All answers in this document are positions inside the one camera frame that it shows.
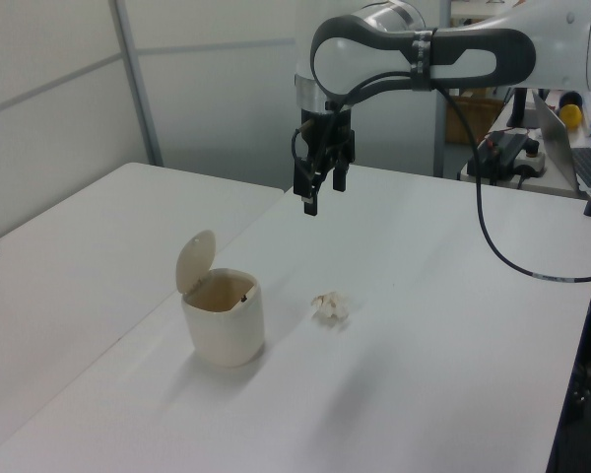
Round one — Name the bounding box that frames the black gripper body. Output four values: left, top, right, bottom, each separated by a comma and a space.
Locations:
299, 108, 355, 167

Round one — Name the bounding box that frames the white paper trash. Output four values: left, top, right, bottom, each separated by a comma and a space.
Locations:
310, 291, 351, 321

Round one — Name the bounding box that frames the small white lidded bin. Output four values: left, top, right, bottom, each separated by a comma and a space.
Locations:
175, 229, 266, 369

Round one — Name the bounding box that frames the brown cardboard box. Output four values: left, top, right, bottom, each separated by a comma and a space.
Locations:
444, 95, 503, 146

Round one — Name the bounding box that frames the black control box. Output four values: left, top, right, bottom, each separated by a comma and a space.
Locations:
476, 130, 531, 169

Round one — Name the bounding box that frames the black monitor stand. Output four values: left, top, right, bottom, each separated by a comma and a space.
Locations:
505, 88, 539, 129

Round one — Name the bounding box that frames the silver laptop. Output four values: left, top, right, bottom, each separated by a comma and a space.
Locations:
531, 91, 591, 196

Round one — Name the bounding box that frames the yellow round object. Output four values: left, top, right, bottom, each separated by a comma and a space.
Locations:
558, 102, 584, 131

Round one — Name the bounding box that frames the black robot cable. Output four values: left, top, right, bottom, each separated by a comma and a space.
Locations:
315, 71, 591, 286

